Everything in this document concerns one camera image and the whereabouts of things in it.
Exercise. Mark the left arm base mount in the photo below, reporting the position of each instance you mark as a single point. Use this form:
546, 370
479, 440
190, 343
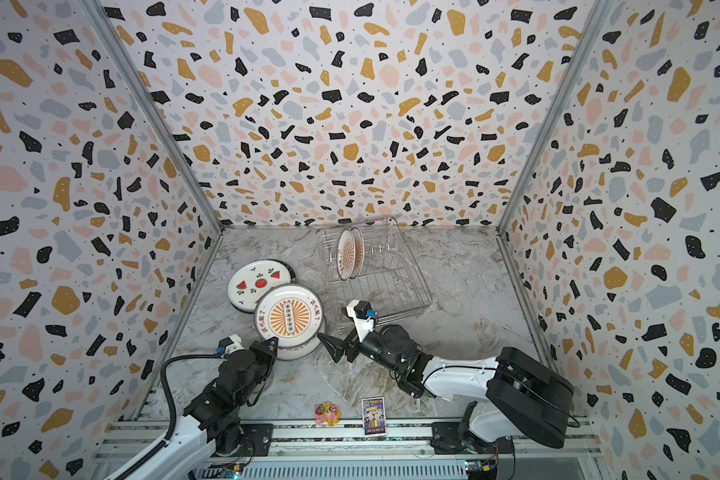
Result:
246, 441

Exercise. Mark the metal wire dish rack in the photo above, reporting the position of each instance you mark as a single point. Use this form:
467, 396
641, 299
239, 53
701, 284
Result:
390, 279

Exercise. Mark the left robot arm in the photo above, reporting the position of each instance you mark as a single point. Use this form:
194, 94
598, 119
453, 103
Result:
210, 423

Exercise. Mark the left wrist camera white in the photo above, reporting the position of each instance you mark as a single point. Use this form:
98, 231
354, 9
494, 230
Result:
229, 345

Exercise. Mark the purple card box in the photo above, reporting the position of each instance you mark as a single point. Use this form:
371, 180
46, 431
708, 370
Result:
374, 416

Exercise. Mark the orange pattern white plate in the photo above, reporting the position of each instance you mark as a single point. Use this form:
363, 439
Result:
292, 313

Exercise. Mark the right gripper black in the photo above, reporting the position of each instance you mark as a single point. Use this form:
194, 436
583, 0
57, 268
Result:
352, 345

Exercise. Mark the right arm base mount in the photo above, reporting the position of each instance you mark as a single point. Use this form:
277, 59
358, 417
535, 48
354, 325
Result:
451, 438

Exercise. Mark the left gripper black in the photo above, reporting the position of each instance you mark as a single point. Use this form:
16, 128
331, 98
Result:
264, 354

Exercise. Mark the red pattern white plate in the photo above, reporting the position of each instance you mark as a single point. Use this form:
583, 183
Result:
295, 353

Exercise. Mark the pink yellow toy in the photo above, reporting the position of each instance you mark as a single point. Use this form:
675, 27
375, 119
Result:
327, 414

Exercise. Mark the fruit pattern blue-rim plate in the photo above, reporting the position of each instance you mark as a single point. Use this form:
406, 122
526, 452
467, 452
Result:
253, 280

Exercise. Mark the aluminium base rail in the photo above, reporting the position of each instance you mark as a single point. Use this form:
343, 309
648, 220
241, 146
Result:
302, 450

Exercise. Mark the orange sunburst plate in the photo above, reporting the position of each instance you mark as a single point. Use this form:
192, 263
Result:
345, 255

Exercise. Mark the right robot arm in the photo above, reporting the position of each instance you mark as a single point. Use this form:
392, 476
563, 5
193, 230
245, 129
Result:
511, 393

